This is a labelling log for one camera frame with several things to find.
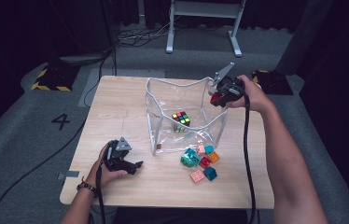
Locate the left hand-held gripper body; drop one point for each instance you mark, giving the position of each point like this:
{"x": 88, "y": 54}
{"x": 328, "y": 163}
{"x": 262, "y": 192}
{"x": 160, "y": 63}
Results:
{"x": 115, "y": 161}

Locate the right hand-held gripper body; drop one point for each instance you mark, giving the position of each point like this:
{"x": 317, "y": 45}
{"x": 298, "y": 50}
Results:
{"x": 231, "y": 90}

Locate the multicoloured puzzle cube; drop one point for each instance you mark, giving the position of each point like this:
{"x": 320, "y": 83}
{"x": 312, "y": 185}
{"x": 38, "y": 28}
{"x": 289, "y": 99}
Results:
{"x": 181, "y": 118}

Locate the small pink toy block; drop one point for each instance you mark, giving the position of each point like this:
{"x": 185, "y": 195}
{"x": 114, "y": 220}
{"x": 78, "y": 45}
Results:
{"x": 201, "y": 149}

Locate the clear plastic bag white trim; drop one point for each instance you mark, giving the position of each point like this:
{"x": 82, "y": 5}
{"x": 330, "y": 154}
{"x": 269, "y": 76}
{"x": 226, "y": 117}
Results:
{"x": 175, "y": 140}

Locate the green toy block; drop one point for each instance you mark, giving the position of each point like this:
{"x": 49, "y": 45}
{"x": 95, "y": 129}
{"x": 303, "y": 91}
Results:
{"x": 185, "y": 161}

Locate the orange toy block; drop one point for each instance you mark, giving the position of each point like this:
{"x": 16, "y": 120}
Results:
{"x": 213, "y": 157}

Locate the teal toy block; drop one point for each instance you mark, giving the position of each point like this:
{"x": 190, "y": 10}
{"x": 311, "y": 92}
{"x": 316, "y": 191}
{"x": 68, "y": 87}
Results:
{"x": 189, "y": 152}
{"x": 195, "y": 159}

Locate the dark blue toy block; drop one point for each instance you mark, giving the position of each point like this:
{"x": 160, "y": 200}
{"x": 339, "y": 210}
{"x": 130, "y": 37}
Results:
{"x": 210, "y": 173}

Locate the person's left hand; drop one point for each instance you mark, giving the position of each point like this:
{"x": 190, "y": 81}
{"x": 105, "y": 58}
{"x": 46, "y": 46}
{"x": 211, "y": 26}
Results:
{"x": 101, "y": 175}

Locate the person's right hand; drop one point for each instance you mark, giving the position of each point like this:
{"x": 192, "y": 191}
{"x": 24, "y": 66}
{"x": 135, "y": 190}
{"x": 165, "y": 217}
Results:
{"x": 255, "y": 95}

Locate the grey tape piece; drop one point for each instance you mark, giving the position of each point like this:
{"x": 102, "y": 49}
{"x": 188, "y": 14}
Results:
{"x": 71, "y": 174}

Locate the person's dark clothing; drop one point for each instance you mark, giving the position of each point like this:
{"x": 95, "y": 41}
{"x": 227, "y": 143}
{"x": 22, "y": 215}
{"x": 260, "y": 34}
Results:
{"x": 178, "y": 217}

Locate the white metal stand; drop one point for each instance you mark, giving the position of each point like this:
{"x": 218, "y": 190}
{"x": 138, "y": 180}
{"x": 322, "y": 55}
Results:
{"x": 205, "y": 8}

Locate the dark grey curtain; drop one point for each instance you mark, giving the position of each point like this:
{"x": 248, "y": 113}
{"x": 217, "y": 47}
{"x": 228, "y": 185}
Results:
{"x": 306, "y": 37}

